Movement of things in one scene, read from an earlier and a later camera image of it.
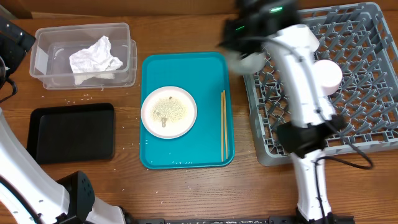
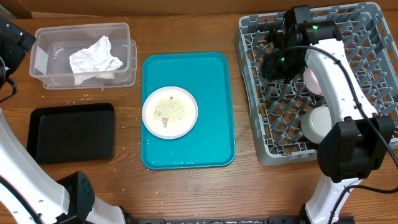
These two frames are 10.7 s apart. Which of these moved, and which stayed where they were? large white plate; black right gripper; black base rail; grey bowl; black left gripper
Moved: black right gripper; grey bowl
Stayed: black left gripper; black base rail; large white plate
